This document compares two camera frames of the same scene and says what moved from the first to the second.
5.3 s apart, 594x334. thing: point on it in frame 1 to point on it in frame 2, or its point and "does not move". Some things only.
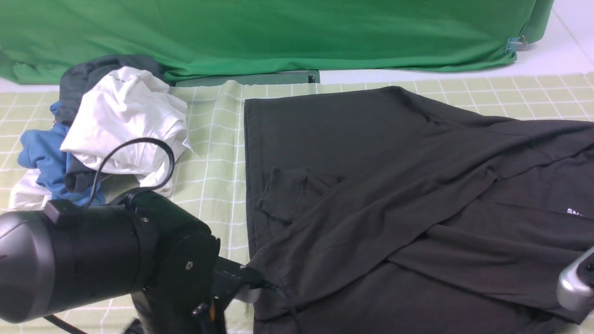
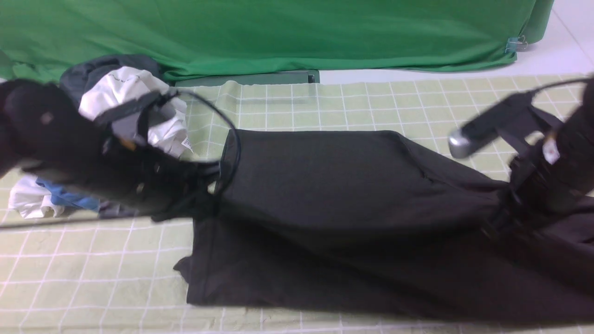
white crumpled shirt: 122,105 does not move
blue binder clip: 515,44 does not move
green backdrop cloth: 39,38 does not move
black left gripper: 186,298 to 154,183
